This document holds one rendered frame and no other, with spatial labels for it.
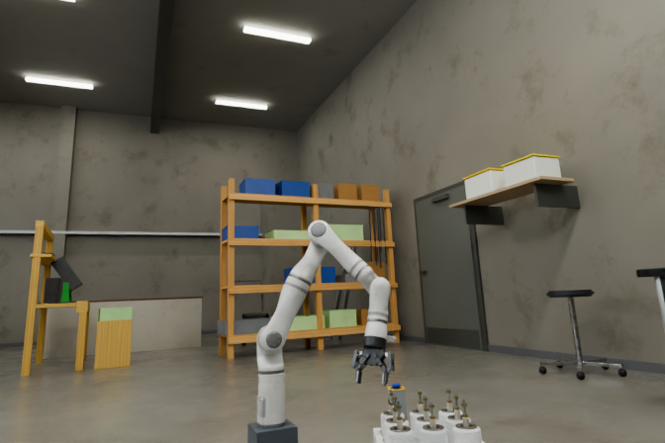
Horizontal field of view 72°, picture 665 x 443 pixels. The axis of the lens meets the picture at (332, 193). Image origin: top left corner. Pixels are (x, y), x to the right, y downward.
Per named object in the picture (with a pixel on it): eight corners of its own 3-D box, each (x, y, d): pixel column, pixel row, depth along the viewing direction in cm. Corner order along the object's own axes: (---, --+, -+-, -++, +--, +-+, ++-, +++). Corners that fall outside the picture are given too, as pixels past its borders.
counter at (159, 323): (202, 346, 784) (203, 296, 802) (33, 359, 687) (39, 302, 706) (196, 343, 854) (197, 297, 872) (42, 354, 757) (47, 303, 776)
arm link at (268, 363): (255, 325, 169) (255, 375, 165) (259, 326, 160) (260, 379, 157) (280, 323, 172) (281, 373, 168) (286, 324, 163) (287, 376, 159)
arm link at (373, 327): (397, 343, 159) (398, 325, 162) (382, 336, 151) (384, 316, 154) (373, 342, 164) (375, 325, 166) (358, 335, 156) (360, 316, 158)
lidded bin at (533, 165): (564, 180, 443) (560, 155, 448) (536, 178, 429) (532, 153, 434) (529, 190, 481) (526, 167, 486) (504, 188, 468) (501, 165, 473)
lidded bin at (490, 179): (522, 193, 494) (519, 169, 499) (493, 191, 479) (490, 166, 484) (491, 202, 537) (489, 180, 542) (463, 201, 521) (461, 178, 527)
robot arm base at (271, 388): (261, 429, 153) (261, 375, 157) (255, 423, 161) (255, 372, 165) (289, 425, 156) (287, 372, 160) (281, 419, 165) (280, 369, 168)
